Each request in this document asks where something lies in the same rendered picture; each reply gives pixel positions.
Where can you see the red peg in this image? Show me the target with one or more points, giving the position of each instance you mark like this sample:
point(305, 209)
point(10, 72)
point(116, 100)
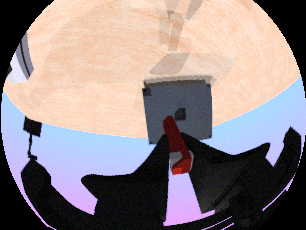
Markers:
point(181, 160)

